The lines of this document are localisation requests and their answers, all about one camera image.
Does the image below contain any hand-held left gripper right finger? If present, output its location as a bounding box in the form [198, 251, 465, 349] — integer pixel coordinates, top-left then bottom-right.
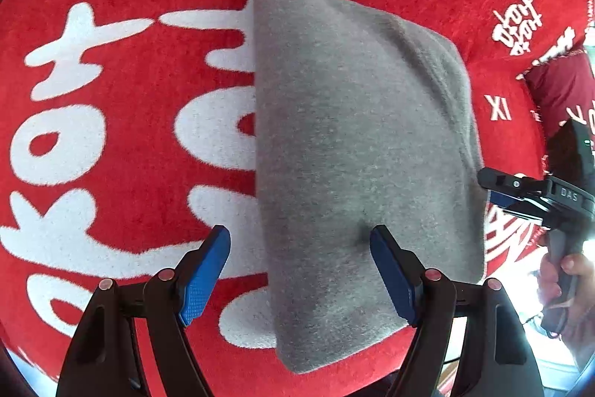
[369, 224, 546, 397]

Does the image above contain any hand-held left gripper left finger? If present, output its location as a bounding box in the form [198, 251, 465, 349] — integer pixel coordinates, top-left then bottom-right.
[56, 225, 232, 397]

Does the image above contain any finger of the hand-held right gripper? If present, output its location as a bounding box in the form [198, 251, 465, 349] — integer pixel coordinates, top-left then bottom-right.
[485, 189, 546, 222]
[477, 167, 547, 195]

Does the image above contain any grey towel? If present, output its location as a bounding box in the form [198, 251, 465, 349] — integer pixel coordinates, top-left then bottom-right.
[245, 0, 487, 375]

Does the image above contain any person's right hand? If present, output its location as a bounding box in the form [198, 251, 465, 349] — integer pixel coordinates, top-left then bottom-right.
[536, 253, 595, 309]

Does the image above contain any dark red printed pillow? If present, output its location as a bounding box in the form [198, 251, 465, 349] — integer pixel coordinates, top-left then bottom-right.
[515, 45, 595, 143]

